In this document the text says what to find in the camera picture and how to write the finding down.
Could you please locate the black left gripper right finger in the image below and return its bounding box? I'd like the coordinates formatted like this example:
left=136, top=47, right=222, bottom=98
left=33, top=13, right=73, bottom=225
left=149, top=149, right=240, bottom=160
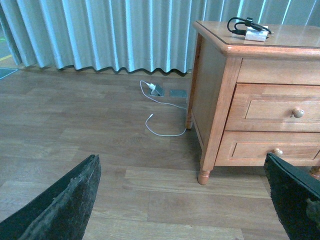
left=263, top=152, right=320, bottom=240

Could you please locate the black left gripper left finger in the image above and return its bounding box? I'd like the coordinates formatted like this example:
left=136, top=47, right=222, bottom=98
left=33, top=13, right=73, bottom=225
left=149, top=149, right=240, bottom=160
left=0, top=155, right=102, bottom=240

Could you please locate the wooden drawer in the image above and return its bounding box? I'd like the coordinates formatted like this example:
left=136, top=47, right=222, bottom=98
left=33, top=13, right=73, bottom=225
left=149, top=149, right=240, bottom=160
left=215, top=131, right=320, bottom=167
left=225, top=83, right=320, bottom=133

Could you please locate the white charger with black cable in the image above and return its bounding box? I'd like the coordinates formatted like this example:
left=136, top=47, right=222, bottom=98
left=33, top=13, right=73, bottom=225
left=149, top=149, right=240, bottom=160
left=227, top=17, right=274, bottom=42

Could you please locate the wooden nightstand cabinet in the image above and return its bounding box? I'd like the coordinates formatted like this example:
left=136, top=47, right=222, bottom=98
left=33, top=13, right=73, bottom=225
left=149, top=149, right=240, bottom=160
left=185, top=20, right=320, bottom=185

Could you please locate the open metal floor socket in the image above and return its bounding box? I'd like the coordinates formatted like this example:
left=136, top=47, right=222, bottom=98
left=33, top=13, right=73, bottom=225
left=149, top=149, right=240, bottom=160
left=149, top=83, right=165, bottom=97

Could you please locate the closed metal floor socket plate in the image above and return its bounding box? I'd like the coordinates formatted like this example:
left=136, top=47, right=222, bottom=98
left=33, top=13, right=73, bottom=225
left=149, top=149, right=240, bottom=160
left=169, top=89, right=187, bottom=98

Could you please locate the pale green pleated curtain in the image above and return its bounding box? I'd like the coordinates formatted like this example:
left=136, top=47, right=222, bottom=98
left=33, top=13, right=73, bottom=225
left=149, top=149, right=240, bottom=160
left=0, top=0, right=320, bottom=73

